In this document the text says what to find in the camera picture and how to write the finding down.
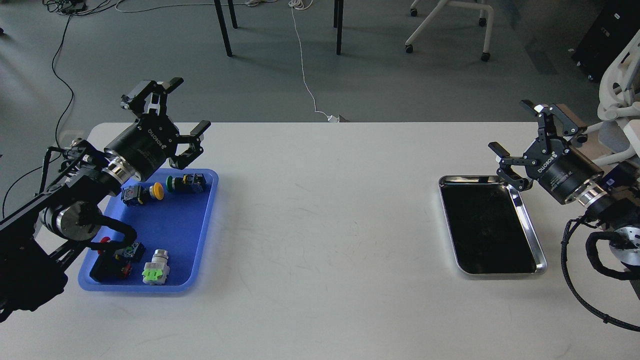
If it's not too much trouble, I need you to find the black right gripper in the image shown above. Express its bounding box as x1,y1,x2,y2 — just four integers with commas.
487,99,604,205

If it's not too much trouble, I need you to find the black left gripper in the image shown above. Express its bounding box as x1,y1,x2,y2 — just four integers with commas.
104,77,211,181

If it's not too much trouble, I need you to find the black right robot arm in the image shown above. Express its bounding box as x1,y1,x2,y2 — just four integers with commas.
489,99,639,332

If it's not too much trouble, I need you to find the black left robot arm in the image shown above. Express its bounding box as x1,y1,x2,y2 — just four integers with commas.
0,77,211,321

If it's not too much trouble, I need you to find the white office chair right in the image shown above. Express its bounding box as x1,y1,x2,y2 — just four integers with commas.
585,34,640,167

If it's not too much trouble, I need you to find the silver metal tray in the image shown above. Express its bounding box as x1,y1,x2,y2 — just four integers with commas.
438,175,547,278

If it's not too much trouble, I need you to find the black table leg left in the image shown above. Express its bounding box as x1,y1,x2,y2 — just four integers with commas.
213,0,238,58

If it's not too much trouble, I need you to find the black table leg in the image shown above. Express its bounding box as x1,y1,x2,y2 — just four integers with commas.
333,0,345,56
213,0,238,58

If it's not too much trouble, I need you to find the blue plastic tray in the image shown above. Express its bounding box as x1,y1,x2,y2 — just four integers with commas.
77,168,218,294

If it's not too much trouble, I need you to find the black equipment case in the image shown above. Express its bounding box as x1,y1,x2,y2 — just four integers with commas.
571,0,640,82

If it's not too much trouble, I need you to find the white chair base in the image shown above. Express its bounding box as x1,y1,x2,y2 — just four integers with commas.
404,0,496,63

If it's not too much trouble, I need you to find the black table leg right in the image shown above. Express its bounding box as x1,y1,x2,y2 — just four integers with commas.
333,0,345,56

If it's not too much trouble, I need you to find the green push button switch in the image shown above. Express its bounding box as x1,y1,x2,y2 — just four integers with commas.
165,173,207,194

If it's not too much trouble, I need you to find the yellow push button switch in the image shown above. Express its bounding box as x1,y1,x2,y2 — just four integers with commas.
120,182,165,207

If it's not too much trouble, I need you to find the silver green selector switch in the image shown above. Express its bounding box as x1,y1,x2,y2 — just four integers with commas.
141,249,170,285

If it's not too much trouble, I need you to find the black floor cable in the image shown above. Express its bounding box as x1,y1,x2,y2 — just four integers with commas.
0,0,116,221

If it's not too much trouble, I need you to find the red push button switch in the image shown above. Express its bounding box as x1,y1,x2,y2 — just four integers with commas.
89,245,133,282

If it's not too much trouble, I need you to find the white floor cable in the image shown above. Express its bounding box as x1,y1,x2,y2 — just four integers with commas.
115,0,341,123

